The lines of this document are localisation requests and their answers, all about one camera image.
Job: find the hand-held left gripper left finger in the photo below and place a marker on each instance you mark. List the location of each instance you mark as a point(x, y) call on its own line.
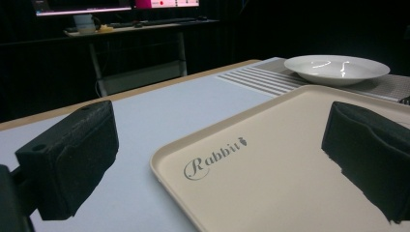
point(69, 161)

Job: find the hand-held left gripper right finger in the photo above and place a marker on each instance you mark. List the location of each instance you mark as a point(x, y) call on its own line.
point(370, 154)

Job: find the white shallow bowl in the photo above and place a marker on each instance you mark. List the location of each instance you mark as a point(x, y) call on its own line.
point(335, 68)

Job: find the beige plastic tray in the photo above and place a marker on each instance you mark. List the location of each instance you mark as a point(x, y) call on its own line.
point(274, 167)

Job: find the grey striped placemat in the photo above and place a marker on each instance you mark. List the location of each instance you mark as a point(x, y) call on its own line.
point(257, 80)

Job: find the white monitor stand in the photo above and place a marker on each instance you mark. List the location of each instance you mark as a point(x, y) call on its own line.
point(84, 23)

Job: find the dark desk with metal legs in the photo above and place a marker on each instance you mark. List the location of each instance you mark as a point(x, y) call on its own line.
point(141, 29)

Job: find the black keyboard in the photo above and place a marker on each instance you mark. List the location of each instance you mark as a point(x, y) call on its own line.
point(169, 21)

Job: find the computer monitor with pink screen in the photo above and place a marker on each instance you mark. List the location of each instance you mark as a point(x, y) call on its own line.
point(166, 3)

